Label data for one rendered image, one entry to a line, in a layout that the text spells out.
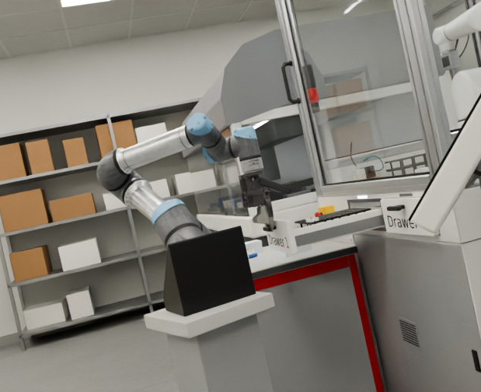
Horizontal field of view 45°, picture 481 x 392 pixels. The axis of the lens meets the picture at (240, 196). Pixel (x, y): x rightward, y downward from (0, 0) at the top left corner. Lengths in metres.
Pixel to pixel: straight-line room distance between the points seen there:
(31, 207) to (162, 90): 1.81
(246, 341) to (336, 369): 0.67
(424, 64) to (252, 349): 0.90
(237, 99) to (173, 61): 3.55
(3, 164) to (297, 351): 4.10
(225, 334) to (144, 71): 4.89
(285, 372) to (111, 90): 4.51
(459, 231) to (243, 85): 1.53
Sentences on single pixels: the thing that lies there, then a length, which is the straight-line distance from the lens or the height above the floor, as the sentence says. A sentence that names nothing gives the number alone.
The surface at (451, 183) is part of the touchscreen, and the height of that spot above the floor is 1.01.
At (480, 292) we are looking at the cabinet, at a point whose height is 0.66.
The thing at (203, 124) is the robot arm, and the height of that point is 1.29.
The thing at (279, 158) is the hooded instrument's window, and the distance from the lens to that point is 2.85.
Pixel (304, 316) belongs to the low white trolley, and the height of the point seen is 0.55.
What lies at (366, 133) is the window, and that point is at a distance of 2.00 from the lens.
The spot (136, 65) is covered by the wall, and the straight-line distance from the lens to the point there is 6.29.
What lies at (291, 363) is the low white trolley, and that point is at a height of 0.40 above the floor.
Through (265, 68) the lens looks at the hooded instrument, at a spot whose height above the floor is 1.60.
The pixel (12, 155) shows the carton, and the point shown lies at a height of 1.78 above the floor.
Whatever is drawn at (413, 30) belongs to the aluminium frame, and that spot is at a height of 1.37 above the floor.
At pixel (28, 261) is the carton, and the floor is 0.78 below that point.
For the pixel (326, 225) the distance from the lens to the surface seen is 1.91.
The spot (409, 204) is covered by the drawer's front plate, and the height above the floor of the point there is 0.91.
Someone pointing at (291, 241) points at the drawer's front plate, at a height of 0.86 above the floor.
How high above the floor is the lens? 1.08
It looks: 1 degrees down
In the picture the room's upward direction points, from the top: 12 degrees counter-clockwise
